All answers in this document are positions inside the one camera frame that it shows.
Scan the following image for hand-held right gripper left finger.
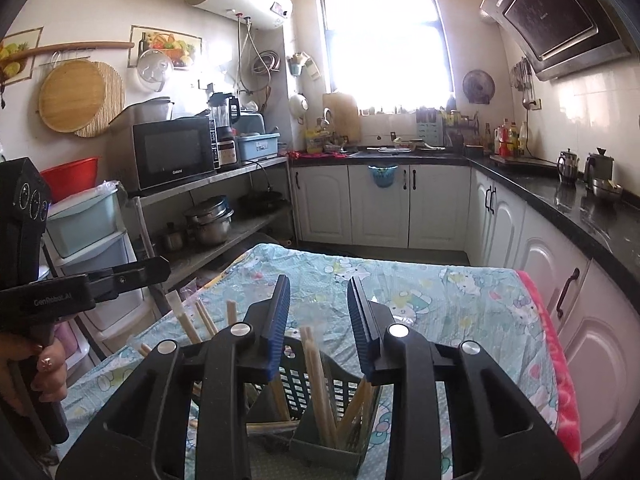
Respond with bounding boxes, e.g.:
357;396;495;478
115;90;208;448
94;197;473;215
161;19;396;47
54;274;292;480

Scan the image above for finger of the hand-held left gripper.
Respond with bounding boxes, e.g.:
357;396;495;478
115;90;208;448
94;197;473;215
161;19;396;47
86;266;132;285
92;257;172;302

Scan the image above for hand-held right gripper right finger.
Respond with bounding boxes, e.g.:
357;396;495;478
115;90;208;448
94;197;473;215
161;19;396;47
347;275;582;480

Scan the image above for pile of bamboo chopsticks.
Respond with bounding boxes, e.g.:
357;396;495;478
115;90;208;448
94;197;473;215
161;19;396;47
127;290;377;453

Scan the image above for green plastic utensil basket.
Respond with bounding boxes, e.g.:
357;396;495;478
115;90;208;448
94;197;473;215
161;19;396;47
190;335;382;478

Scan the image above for person's left hand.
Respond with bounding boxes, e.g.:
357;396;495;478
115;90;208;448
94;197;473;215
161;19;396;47
0;332;69;411

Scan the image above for small steel pot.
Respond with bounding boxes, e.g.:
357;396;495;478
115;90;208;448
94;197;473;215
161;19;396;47
161;224;185;252

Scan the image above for pastel plastic drawer tower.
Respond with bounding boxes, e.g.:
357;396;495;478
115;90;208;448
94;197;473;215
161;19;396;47
44;180;147;351

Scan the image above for stacked steel pots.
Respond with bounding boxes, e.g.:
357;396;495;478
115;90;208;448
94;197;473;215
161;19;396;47
185;196;236;247

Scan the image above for red plastic basin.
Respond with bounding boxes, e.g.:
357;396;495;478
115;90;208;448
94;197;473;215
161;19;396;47
40;157;100;203

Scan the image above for printed light blue tablecloth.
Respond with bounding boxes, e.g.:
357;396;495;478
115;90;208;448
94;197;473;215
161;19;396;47
62;242;561;480

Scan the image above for black microwave oven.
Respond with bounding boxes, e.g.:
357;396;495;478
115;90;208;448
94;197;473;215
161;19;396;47
132;116;221;191

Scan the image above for black frying pan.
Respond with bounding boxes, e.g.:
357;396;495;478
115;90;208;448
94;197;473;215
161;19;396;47
237;189;291;213

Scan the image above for metal shelf rack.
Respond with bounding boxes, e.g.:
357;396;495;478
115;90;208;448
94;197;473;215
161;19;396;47
127;156;296;306

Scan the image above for black blender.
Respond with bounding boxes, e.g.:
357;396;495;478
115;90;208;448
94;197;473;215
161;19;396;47
207;91;242;171

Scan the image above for round bamboo tray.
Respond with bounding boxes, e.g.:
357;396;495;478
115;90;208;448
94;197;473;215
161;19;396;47
39;60;107;133

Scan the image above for white lower kitchen cabinets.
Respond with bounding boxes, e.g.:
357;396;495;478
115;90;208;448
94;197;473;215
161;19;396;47
290;162;640;466

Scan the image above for grey plastic container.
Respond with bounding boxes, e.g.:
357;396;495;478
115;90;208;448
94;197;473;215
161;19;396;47
111;97;176;131

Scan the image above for blue hanging trash bin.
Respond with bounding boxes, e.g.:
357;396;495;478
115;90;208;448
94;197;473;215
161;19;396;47
367;162;399;188

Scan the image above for round woven straw mat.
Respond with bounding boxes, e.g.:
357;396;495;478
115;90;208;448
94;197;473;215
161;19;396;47
75;61;127;138

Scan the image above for blue plastic dish tub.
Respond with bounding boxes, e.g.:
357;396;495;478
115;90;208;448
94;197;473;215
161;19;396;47
235;131;281;160

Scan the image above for wooden rolling pin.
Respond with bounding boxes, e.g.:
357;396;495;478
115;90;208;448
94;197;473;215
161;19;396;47
27;40;136;57

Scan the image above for pink fleece blanket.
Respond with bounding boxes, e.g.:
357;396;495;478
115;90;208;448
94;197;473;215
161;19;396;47
515;270;582;466

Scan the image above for wooden cutting board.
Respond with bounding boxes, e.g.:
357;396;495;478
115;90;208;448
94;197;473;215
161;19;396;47
321;92;362;143

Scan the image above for blue knife holder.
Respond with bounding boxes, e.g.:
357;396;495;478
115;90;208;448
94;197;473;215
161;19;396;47
416;110;443;145

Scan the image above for metal spice rack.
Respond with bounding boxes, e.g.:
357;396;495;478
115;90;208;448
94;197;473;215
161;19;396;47
442;110;482;148

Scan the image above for group of condiment bottles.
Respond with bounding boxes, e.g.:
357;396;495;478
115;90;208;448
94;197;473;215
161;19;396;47
482;119;531;157

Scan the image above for black kitchen countertop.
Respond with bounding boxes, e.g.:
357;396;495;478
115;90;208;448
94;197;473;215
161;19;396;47
289;149;640;273

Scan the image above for steel kettle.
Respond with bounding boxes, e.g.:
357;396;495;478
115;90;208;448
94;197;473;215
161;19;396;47
556;149;581;186

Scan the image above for steel teapot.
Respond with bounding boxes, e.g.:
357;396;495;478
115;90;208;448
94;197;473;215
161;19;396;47
584;147;623;203

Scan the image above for kitchen window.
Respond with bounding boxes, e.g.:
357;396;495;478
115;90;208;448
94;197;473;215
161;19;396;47
315;0;456;113

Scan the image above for hanging steel ladles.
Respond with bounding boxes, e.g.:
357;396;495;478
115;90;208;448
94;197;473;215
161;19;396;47
510;57;538;111

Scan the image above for black range hood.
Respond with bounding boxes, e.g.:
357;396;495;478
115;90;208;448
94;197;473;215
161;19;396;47
480;0;633;82

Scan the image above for fruit wall picture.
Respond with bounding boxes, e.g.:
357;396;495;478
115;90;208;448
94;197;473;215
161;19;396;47
129;25;202;70
0;27;43;85

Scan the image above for white round wall container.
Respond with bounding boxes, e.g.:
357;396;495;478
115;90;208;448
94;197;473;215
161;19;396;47
289;92;309;125

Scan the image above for coiled grey hose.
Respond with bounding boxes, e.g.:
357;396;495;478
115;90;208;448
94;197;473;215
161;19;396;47
252;50;281;75

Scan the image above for green wall hanging organizer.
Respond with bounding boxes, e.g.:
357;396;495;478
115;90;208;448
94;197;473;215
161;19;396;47
286;51;322;81

